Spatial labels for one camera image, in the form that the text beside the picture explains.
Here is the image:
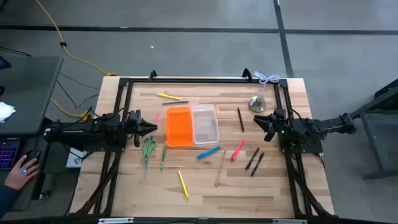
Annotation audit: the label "white crumpled tissue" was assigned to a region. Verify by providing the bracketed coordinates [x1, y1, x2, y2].
[0, 101, 17, 123]

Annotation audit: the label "clear plastic box orange lid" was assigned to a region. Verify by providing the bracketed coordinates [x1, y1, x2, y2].
[165, 104, 220, 147]

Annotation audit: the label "white cord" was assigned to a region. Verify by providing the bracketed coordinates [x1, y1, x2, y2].
[253, 70, 280, 86]

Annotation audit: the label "dark grey side table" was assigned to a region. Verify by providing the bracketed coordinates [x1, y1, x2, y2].
[351, 79, 398, 181]

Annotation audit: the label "black aluminium table frame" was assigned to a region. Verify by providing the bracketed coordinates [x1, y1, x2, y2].
[70, 70, 336, 218]

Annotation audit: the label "person's forearm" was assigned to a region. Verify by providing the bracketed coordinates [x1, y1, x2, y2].
[0, 183, 20, 219]

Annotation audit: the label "pink highlighter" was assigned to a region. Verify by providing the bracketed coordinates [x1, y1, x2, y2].
[230, 138, 246, 162]

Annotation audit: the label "backlit keyboard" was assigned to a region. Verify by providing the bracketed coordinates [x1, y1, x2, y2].
[0, 138, 21, 172]

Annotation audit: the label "person's hand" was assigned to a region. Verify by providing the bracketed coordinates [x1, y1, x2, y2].
[4, 154, 40, 191]

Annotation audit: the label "green handled scissors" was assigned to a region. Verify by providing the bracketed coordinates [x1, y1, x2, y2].
[142, 136, 158, 177]

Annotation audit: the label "natural wood pencil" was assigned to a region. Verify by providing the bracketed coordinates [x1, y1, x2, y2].
[214, 150, 227, 189]

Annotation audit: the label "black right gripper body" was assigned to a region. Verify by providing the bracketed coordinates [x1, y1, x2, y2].
[264, 108, 286, 142]

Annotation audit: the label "black pen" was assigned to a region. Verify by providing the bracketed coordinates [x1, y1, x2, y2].
[244, 147, 261, 171]
[237, 107, 246, 133]
[250, 151, 266, 178]

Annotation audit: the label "pink pen blue tip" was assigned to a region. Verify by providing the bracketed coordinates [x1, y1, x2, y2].
[150, 111, 161, 140]

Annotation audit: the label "metal cylinder on round base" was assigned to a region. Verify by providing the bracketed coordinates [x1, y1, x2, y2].
[248, 95, 267, 113]

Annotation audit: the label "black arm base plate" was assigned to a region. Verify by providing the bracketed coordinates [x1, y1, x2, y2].
[278, 141, 324, 156]
[83, 141, 127, 153]

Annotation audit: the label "dark device with light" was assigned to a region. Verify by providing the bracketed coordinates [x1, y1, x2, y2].
[0, 55, 12, 70]

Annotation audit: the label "green pen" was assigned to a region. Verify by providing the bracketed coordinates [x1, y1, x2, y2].
[159, 141, 169, 171]

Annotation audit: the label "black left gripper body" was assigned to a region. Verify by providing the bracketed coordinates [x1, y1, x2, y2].
[124, 109, 144, 147]

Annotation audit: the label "dark grey desk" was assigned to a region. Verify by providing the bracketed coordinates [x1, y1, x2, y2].
[0, 55, 65, 213]

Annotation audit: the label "white printed box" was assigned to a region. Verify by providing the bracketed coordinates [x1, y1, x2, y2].
[65, 147, 87, 169]

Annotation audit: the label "silver metal bracket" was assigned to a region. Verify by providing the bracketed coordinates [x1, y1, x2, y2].
[98, 217, 135, 224]
[272, 218, 308, 224]

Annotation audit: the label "black floor cable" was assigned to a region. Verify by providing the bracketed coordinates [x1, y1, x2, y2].
[55, 72, 101, 110]
[0, 46, 32, 58]

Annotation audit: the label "black computer mouse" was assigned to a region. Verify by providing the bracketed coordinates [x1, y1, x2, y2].
[20, 149, 42, 175]

